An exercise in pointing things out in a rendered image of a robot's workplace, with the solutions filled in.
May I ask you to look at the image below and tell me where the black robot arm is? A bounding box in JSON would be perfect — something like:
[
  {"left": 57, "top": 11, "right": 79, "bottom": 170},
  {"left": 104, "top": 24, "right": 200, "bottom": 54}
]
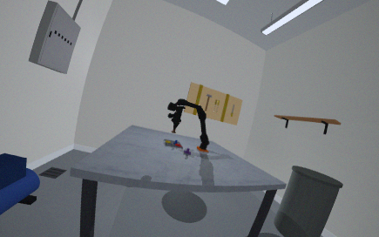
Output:
[{"left": 167, "top": 98, "right": 210, "bottom": 150}]

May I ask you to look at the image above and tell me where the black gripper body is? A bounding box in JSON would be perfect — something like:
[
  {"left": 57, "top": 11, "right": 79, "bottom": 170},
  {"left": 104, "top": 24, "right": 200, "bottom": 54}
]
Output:
[{"left": 171, "top": 112, "right": 182, "bottom": 123}]

